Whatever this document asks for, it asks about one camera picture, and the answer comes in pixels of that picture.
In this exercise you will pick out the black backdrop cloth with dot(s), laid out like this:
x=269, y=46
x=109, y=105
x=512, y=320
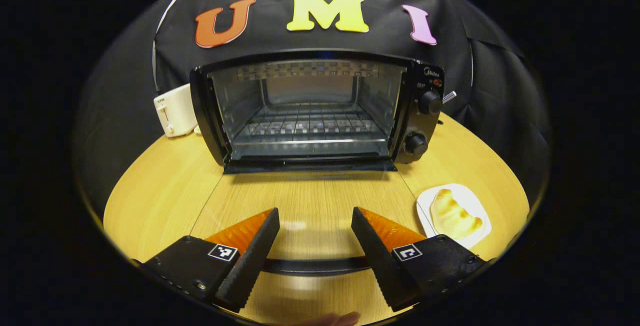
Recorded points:
x=385, y=40

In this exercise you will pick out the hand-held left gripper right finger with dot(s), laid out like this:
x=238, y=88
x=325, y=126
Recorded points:
x=375, y=251

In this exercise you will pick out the white plate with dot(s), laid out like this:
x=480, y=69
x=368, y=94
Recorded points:
x=472, y=203

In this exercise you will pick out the golden bread roll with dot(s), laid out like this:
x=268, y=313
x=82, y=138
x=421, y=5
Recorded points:
x=452, y=213

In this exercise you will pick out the white toaster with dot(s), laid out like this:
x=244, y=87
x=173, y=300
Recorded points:
x=175, y=110

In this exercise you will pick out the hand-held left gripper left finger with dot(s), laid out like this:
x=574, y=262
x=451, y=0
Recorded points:
x=255, y=256

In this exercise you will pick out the black electric oven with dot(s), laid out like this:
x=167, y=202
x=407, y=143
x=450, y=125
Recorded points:
x=420, y=130

